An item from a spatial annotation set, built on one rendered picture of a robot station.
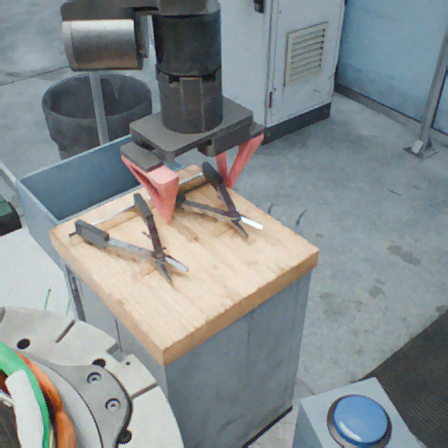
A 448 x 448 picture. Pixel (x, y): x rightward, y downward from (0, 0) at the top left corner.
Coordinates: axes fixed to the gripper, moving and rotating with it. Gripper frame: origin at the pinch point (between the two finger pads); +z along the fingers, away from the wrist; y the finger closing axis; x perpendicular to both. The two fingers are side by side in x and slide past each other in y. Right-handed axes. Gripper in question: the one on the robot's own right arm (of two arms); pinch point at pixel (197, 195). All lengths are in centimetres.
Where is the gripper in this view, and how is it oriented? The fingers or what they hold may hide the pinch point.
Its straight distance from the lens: 57.1
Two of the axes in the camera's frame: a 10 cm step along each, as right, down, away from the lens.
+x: 6.5, 4.8, -5.9
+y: -7.6, 4.3, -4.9
